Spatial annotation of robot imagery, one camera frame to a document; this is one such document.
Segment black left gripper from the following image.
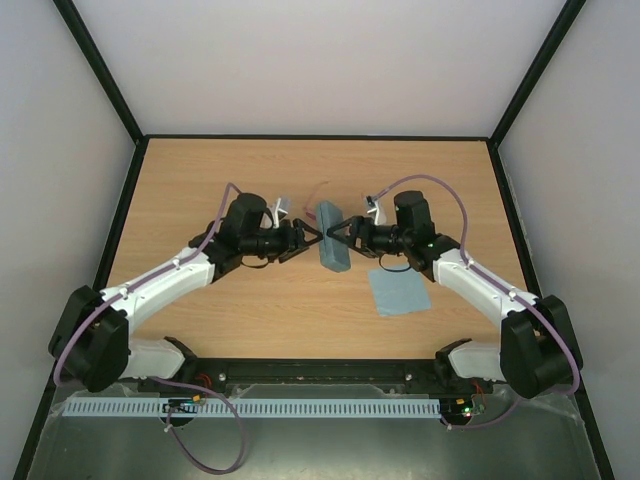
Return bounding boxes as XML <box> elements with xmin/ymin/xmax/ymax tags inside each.
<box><xmin>242</xmin><ymin>219</ymin><xmax>324</xmax><ymax>264</ymax></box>

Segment grey-blue glasses case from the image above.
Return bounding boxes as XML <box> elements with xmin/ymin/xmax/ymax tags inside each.
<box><xmin>314</xmin><ymin>200</ymin><xmax>352</xmax><ymax>274</ymax></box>

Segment blue cleaning cloth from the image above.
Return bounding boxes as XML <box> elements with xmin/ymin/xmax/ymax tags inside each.
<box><xmin>368</xmin><ymin>265</ymin><xmax>432</xmax><ymax>317</ymax></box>

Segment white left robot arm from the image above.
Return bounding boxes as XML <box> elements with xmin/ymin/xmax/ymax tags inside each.
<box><xmin>48</xmin><ymin>193</ymin><xmax>323</xmax><ymax>392</ymax></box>

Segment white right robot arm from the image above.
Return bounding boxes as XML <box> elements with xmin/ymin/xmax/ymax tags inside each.
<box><xmin>327</xmin><ymin>190</ymin><xmax>580</xmax><ymax>399</ymax></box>

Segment pink sunglasses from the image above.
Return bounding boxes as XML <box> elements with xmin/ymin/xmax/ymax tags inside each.
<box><xmin>303</xmin><ymin>180</ymin><xmax>329</xmax><ymax>221</ymax></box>

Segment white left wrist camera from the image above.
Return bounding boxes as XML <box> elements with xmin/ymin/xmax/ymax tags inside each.
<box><xmin>269</xmin><ymin>197</ymin><xmax>291</xmax><ymax>228</ymax></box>

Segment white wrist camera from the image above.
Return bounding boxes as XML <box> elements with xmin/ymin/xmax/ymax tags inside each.
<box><xmin>364</xmin><ymin>196</ymin><xmax>387</xmax><ymax>226</ymax></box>
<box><xmin>269</xmin><ymin>197</ymin><xmax>291</xmax><ymax>228</ymax></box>

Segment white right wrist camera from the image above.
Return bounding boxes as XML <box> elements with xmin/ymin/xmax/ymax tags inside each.
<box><xmin>364</xmin><ymin>196</ymin><xmax>387</xmax><ymax>226</ymax></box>

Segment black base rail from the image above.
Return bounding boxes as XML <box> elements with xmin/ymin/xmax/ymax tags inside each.
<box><xmin>134</xmin><ymin>355</ymin><xmax>581</xmax><ymax>396</ymax></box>

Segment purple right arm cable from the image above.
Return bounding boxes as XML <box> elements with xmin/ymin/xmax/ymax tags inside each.
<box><xmin>371</xmin><ymin>173</ymin><xmax>583</xmax><ymax>432</ymax></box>

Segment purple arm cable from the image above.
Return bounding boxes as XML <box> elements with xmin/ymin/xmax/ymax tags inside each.
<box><xmin>371</xmin><ymin>173</ymin><xmax>583</xmax><ymax>432</ymax></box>
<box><xmin>53</xmin><ymin>181</ymin><xmax>249</xmax><ymax>473</ymax></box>

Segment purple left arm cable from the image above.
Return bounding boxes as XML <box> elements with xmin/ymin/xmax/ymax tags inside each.
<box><xmin>53</xmin><ymin>181</ymin><xmax>249</xmax><ymax>473</ymax></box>

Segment light blue cable duct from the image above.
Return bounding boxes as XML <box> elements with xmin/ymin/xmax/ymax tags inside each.
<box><xmin>62</xmin><ymin>397</ymin><xmax>441</xmax><ymax>419</ymax></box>

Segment black frame corner post right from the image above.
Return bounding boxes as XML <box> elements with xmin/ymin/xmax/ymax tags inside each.
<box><xmin>490</xmin><ymin>0</ymin><xmax>587</xmax><ymax>147</ymax></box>

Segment black frame corner post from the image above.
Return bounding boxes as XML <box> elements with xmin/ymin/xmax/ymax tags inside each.
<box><xmin>51</xmin><ymin>0</ymin><xmax>146</xmax><ymax>146</ymax></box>
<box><xmin>490</xmin><ymin>0</ymin><xmax>587</xmax><ymax>147</ymax></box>

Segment black frame corner post left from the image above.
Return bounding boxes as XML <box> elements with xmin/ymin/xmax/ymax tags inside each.
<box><xmin>51</xmin><ymin>0</ymin><xmax>146</xmax><ymax>146</ymax></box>

